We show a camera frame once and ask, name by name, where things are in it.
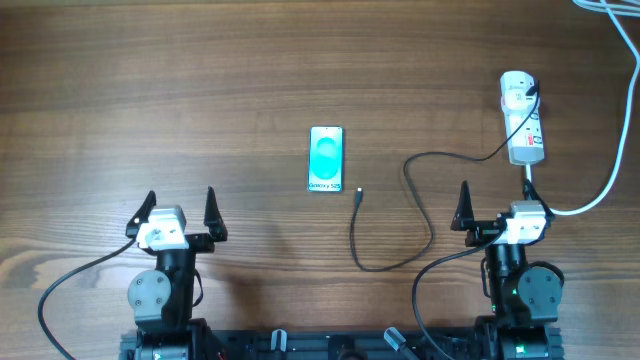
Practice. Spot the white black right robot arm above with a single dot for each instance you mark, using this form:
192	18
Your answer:
525	295

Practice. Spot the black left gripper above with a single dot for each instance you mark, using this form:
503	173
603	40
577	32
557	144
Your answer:
202	242

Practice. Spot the white USB charger plug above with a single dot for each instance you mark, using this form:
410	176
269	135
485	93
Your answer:
516	100

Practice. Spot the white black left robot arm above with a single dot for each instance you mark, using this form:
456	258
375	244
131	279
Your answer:
163	298

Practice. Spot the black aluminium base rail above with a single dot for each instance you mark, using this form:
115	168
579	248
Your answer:
457	343

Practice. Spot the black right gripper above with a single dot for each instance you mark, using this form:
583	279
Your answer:
482	230

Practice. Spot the teal Galaxy smartphone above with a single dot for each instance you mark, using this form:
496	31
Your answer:
325	165

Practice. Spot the white power strip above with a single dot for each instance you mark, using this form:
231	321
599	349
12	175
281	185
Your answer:
523	130

